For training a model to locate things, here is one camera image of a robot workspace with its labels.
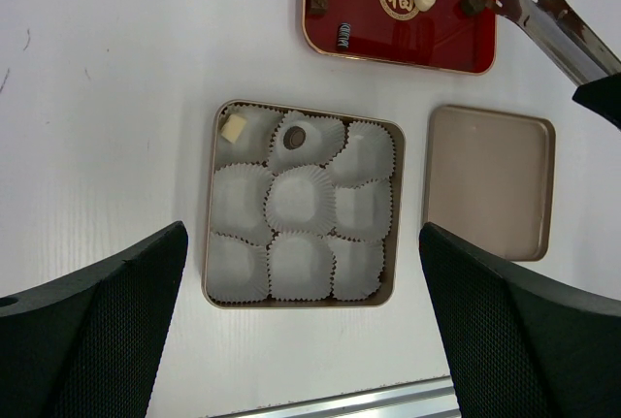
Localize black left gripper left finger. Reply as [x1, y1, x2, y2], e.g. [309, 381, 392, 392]
[1, 221, 188, 417]

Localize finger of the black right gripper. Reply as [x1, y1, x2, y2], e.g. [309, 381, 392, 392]
[572, 74, 621, 130]

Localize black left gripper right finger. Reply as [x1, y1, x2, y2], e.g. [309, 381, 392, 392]
[419, 223, 620, 417]

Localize metal serving tongs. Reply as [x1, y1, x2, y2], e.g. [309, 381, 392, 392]
[484, 0, 620, 86]

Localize white square chocolate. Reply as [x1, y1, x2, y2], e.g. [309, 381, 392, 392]
[220, 113, 247, 144]

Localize round dark chocolate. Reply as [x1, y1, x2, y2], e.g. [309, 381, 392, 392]
[282, 126, 307, 150]

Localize dark square chocolate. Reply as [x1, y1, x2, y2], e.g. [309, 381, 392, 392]
[459, 0, 486, 17]

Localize red chocolate tray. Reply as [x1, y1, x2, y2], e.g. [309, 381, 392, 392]
[301, 0, 497, 75]

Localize striped dark chocolate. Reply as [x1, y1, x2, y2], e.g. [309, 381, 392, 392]
[336, 22, 351, 51]

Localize dark brown cube chocolate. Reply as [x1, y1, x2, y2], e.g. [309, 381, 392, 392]
[307, 0, 329, 16]

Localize gold tin lid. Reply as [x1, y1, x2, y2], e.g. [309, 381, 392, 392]
[422, 105, 556, 262]

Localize gold tin box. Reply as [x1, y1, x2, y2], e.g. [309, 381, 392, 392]
[202, 100, 405, 309]

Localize aluminium mounting rail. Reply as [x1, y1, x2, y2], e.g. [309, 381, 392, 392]
[227, 376, 461, 417]

